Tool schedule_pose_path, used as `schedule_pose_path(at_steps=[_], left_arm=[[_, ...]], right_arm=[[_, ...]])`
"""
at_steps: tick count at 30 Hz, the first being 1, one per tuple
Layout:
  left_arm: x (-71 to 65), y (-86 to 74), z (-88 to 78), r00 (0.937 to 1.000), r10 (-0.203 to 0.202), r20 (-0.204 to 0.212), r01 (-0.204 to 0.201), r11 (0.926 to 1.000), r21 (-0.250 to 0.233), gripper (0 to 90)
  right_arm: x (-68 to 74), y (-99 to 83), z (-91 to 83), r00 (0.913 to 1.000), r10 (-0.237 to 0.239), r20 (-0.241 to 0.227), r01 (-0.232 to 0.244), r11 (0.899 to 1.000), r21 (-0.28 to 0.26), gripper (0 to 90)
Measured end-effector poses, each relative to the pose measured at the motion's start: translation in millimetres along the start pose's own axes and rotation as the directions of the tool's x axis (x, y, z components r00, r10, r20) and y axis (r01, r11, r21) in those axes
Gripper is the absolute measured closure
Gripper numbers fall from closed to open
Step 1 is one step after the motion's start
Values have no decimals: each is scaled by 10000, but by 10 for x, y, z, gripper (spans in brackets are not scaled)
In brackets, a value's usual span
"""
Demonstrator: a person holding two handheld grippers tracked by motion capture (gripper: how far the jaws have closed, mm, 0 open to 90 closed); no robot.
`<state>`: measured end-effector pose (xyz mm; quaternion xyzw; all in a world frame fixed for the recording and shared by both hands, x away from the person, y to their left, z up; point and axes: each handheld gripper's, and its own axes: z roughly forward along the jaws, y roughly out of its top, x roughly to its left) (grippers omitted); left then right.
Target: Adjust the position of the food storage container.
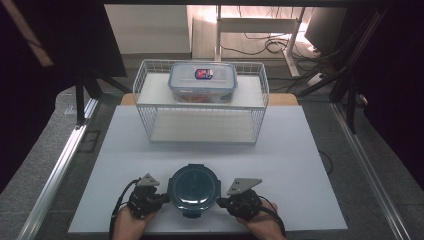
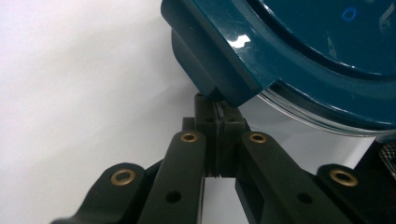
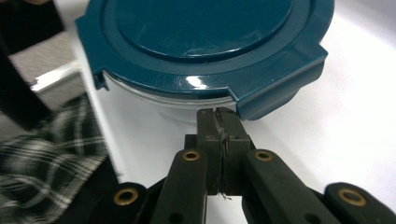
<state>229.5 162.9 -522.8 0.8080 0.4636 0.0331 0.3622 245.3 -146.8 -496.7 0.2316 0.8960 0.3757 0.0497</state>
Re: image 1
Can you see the black metal stand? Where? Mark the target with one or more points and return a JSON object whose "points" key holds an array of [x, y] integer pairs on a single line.
{"points": [[350, 100], [80, 100]]}

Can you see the dark monitor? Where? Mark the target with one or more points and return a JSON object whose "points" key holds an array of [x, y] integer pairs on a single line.
{"points": [[325, 30]]}

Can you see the clear rectangular food container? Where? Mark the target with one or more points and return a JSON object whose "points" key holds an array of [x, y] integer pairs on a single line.
{"points": [[202, 81]]}

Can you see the white cabinet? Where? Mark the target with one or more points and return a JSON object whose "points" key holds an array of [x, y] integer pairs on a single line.
{"points": [[150, 30]]}

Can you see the white power strip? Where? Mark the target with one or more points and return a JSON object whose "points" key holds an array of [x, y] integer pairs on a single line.
{"points": [[315, 79]]}

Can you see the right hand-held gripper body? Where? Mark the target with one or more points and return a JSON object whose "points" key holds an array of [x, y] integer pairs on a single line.
{"points": [[245, 201]]}

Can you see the dark round food container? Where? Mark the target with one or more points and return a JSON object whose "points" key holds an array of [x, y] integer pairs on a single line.
{"points": [[194, 190]]}

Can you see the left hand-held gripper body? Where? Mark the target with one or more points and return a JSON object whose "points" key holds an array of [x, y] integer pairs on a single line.
{"points": [[143, 200]]}

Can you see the person's left hand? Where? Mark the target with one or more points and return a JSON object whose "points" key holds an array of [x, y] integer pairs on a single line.
{"points": [[131, 226]]}

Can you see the white desk frame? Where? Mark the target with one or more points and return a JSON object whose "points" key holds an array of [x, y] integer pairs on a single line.
{"points": [[256, 25]]}

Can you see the aluminium frame rail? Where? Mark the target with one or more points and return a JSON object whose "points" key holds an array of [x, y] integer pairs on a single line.
{"points": [[366, 166], [56, 173]]}

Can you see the person's right hand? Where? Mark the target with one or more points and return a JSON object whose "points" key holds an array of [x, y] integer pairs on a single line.
{"points": [[263, 225]]}

